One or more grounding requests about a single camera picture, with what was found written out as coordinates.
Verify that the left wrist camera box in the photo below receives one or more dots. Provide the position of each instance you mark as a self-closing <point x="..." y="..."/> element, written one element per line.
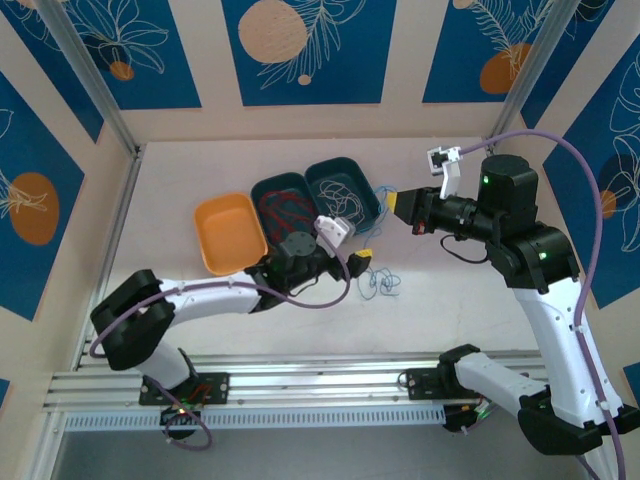
<point x="332" y="227"/>

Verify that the blue poster with orange oval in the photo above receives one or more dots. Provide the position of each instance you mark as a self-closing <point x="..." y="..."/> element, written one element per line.
<point x="25" y="280"/>
<point x="450" y="60"/>

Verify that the aluminium corner post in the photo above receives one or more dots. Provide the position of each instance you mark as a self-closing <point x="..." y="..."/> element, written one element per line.
<point x="95" y="80"/>
<point x="531" y="75"/>

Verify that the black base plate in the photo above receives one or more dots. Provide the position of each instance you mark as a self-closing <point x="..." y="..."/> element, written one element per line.
<point x="215" y="387"/>
<point x="417" y="385"/>

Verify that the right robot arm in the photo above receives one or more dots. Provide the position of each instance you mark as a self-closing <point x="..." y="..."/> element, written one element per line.
<point x="555" y="340"/>

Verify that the aluminium mounting rail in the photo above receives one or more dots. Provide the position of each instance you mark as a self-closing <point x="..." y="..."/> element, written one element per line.
<point x="320" y="385"/>

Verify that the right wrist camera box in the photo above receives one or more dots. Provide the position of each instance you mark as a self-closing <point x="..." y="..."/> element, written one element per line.
<point x="450" y="175"/>

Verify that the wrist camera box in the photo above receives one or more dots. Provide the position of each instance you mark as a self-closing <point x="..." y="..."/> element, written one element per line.
<point x="332" y="227"/>
<point x="450" y="175"/>

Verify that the teal plastic tray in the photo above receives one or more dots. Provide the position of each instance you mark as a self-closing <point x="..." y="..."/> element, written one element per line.
<point x="340" y="167"/>
<point x="287" y="181"/>

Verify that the blue poster with beige circle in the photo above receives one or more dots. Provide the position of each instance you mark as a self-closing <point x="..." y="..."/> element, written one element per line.
<point x="350" y="75"/>

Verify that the blue wall poster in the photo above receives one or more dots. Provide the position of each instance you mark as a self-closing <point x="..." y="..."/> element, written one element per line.
<point x="4" y="392"/>
<point x="565" y="70"/>
<point x="634" y="377"/>
<point x="77" y="110"/>

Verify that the orange plastic tray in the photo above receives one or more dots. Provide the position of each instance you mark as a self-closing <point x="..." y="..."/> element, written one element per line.
<point x="225" y="230"/>

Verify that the black base controller box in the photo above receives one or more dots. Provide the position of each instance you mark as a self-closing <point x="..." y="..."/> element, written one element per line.
<point x="177" y="425"/>
<point x="457" y="422"/>

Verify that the blue flower line-art poster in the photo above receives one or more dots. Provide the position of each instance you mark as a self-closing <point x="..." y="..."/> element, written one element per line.
<point x="607" y="270"/>
<point x="175" y="60"/>

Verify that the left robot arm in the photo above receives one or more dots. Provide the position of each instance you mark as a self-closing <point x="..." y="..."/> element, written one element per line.
<point x="215" y="297"/>

